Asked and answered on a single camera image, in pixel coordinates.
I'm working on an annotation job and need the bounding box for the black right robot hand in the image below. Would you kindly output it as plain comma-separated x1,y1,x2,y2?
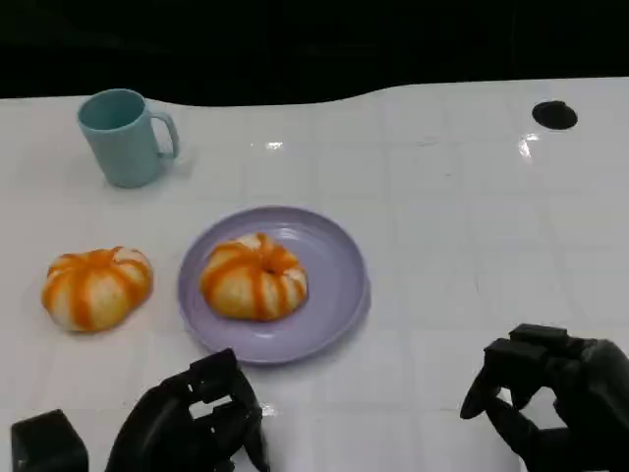
459,323,629,472

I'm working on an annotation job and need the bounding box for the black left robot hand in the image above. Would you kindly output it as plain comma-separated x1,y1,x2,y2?
104,347,270,472

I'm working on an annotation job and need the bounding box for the orange white toy bread roll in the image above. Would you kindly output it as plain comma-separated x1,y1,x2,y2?
40,246,154,333
199,232,310,324

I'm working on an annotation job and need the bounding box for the lilac plate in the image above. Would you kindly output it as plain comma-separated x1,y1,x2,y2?
177,206,372,367

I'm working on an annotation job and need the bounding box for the pale green mug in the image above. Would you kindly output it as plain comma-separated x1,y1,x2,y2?
76,88,180,189

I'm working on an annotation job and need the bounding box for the black round table grommet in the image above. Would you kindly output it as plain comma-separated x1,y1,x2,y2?
531,100,579,131

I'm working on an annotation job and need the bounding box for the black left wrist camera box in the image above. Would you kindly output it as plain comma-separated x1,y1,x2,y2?
10,408,89,472

